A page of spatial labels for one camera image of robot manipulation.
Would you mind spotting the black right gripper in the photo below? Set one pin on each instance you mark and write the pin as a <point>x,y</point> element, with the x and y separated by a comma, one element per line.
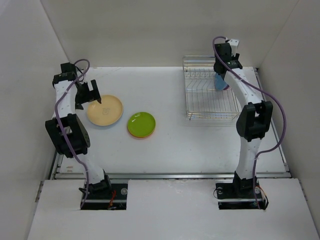
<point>236,57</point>

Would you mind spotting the light blue plate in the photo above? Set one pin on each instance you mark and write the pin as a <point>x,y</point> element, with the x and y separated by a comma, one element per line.
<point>112,124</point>

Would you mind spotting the aluminium table rail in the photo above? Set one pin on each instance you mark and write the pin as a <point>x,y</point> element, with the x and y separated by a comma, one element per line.
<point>179,147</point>

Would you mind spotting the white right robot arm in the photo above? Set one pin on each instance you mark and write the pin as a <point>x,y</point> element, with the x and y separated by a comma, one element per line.
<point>255,117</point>

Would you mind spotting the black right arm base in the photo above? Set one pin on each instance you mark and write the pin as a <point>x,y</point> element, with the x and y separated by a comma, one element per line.
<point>229,199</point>

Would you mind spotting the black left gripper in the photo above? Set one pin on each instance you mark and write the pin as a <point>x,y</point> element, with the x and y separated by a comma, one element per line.
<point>91,95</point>

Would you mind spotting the green plate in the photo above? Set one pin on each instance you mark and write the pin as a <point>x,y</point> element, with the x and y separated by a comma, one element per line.
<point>141,123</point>

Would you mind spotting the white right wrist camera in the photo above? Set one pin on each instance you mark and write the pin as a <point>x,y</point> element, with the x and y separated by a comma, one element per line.
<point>234,43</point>

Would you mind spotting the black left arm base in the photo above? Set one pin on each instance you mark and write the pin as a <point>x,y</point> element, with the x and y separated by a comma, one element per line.
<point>113,200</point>

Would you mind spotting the beige plate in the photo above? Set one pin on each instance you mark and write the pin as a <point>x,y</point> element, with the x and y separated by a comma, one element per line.
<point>106,113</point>

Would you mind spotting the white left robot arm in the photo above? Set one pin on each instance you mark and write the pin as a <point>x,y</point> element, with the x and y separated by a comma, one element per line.
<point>68,134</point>

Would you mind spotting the orange plate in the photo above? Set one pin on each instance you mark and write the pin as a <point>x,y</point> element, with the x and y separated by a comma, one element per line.
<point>141,136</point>

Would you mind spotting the silver wire dish rack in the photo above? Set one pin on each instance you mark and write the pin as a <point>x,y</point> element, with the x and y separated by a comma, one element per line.
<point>204,97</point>

